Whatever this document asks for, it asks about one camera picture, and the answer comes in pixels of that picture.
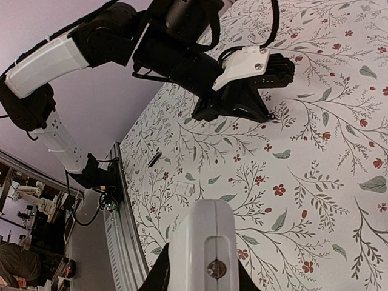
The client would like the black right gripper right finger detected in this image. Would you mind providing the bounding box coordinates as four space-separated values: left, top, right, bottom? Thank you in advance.
238 260 260 291

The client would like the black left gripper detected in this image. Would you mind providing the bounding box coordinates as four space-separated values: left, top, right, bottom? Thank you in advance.
132 33 272 123

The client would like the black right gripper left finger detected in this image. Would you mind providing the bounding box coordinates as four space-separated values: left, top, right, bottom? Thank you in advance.
138 243 170 291

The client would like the white AC remote control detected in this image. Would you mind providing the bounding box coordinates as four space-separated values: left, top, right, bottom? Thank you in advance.
167 199 239 290

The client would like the clear battery compartment cover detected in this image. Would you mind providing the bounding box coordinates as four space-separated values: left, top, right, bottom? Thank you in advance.
174 181 195 197

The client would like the black battery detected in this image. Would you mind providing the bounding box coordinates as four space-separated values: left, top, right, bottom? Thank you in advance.
148 152 161 168

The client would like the floral patterned table mat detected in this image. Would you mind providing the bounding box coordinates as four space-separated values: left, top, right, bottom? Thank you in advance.
121 1 387 290

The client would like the aluminium front rail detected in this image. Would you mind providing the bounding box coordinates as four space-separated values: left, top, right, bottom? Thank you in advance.
101 141 151 291

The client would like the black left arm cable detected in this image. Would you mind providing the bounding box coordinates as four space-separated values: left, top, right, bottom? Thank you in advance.
193 0 279 52

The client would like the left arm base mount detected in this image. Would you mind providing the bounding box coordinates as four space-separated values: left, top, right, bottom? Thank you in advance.
67 153 123 212

